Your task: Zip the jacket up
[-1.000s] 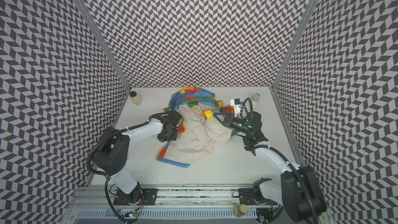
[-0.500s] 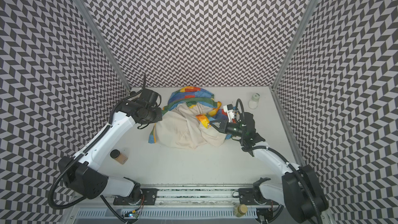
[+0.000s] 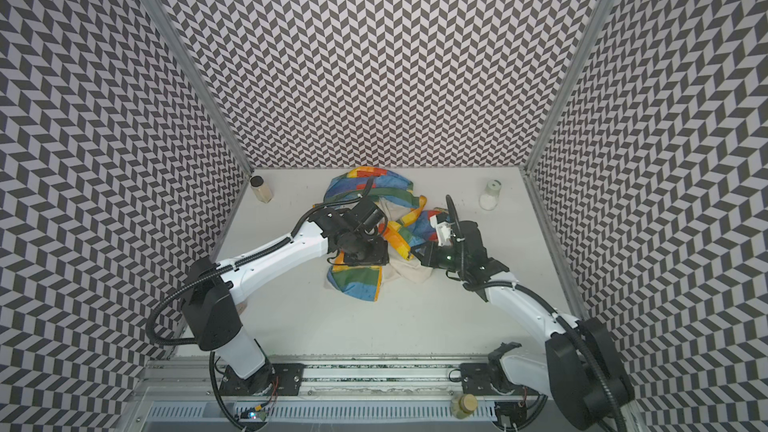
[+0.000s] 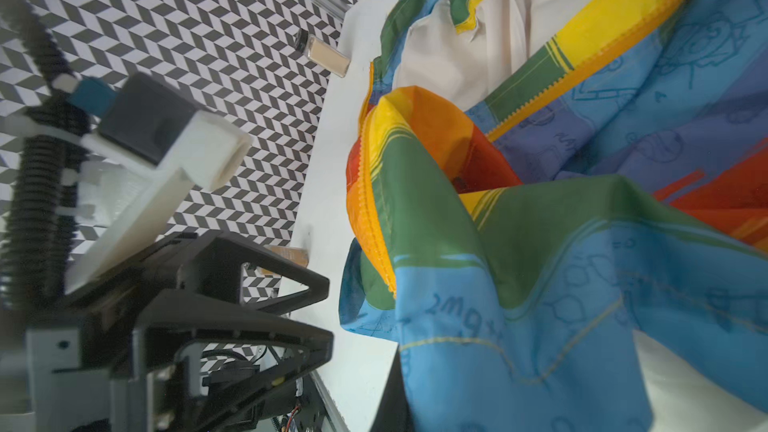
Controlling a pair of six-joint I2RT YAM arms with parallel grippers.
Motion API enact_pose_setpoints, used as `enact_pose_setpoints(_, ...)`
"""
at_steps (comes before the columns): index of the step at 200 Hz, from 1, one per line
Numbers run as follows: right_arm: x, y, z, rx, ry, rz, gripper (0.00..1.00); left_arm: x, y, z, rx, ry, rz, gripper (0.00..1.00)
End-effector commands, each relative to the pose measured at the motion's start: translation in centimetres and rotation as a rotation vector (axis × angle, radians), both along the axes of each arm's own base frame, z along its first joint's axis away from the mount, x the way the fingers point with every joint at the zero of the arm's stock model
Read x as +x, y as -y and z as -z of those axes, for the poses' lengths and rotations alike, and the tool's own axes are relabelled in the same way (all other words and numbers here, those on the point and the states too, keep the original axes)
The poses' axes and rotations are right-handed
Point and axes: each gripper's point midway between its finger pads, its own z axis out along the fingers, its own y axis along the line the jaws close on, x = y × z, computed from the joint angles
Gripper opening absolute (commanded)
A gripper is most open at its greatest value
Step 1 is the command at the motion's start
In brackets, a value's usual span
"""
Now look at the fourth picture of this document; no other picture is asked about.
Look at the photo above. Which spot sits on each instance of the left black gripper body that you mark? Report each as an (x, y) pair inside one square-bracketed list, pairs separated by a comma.
[(109, 357)]

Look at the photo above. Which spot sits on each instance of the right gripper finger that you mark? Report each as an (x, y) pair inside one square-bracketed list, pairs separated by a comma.
[(393, 414)]

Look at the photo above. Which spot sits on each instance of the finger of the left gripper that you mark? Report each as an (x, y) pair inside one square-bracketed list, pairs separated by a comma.
[(211, 264), (165, 364)]

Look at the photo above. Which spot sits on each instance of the rainbow coloured jacket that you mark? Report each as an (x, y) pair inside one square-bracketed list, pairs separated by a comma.
[(560, 213)]

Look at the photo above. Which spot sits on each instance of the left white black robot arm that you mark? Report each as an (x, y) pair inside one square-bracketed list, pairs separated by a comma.
[(45, 233)]

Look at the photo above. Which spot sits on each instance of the black-lid jar back left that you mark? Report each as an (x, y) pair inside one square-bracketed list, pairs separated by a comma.
[(321, 53)]

